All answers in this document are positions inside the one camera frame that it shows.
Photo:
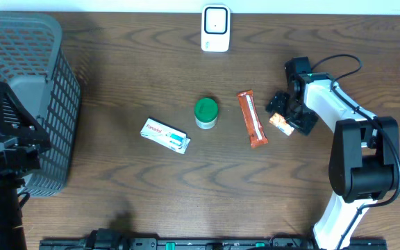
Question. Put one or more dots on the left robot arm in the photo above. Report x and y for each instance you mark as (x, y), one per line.
(11, 203)

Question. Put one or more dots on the small orange box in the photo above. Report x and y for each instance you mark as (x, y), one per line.
(279, 122)

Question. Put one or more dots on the white Panadol box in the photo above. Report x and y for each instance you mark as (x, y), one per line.
(165, 135)

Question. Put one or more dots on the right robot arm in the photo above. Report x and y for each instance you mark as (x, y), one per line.
(364, 165)

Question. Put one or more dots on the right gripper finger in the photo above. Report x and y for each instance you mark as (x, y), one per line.
(278, 103)
(302, 122)

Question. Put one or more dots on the grey plastic basket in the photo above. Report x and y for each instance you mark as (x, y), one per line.
(34, 65)

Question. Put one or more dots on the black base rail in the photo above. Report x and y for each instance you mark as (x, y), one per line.
(106, 239)

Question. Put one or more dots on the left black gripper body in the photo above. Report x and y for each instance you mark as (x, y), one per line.
(10, 164)

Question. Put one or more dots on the green lid jar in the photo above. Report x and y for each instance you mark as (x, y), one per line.
(206, 113)

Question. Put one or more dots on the red Top chocolate bar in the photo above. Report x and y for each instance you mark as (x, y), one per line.
(255, 131)

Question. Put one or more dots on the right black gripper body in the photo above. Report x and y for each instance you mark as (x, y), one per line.
(295, 106)

